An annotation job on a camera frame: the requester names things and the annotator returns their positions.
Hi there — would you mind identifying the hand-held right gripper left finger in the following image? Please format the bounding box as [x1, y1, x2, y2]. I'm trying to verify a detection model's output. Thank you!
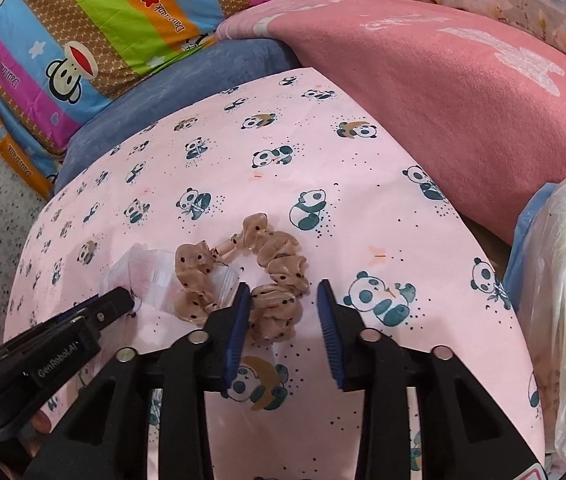
[23, 282, 252, 480]

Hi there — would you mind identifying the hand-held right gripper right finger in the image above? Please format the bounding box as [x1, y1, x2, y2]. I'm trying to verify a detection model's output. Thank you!
[316, 279, 544, 480]

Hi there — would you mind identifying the blue cushion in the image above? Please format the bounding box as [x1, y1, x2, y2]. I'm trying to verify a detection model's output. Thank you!
[52, 36, 310, 197]

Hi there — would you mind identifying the person's left hand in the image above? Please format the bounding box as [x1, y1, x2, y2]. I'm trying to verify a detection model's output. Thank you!
[29, 409, 60, 437]

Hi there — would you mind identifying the pink blanket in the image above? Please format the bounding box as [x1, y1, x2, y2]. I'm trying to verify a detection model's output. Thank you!
[214, 0, 566, 247]

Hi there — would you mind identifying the light blue trash bin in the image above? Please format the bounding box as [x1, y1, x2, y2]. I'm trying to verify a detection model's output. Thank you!
[504, 181, 562, 312]

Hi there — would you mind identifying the beige polka-dot scrunchie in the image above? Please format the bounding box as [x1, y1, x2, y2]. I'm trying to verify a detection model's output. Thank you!
[174, 213, 311, 345]

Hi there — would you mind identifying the striped monkey printed quilt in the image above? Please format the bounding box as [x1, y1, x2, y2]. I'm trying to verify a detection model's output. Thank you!
[0, 0, 310, 202]

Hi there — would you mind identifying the pink panda printed cloth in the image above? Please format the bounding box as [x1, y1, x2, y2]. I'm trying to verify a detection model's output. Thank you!
[2, 66, 550, 480]

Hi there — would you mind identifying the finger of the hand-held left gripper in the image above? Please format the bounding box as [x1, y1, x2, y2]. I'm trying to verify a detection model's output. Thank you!
[54, 286, 137, 333]

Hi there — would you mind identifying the clear zip bag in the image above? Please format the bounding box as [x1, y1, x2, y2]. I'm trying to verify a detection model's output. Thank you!
[104, 243, 242, 322]

